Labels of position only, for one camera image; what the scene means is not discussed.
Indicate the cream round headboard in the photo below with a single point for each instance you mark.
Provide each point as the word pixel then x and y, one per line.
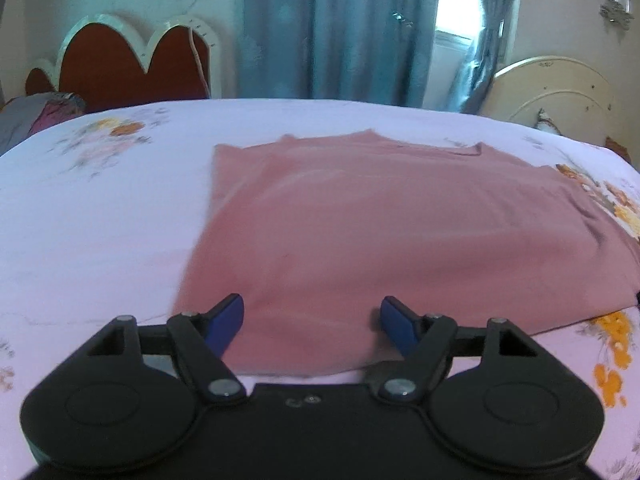
pixel 555 92

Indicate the red headboard with white trim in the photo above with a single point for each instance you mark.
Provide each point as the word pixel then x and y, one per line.
pixel 110 72

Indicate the large orange patterned pillow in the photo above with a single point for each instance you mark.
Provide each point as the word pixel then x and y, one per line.
pixel 620 150

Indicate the wide blue curtain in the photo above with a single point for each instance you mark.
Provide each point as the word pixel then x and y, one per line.
pixel 340 30

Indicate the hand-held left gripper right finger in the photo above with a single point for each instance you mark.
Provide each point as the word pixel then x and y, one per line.
pixel 400 326

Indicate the wall lamp with glass shades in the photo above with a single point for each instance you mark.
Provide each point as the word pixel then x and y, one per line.
pixel 616 7

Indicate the bright window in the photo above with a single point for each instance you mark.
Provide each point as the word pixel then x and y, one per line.
pixel 457 5

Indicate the floral white bed sheet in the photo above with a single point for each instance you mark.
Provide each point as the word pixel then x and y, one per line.
pixel 100 220

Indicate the pile of crumpled clothes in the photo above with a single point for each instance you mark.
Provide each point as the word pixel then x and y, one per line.
pixel 35 117

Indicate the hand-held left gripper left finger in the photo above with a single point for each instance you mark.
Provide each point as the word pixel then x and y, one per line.
pixel 225 321

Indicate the pink long-sleeve sweatshirt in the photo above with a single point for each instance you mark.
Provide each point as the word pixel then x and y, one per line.
pixel 380 230

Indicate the metal curtain tieback hook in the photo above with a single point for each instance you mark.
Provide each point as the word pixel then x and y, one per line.
pixel 402 17

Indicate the tied blue curtain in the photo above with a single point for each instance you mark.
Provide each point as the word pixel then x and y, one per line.
pixel 492 35

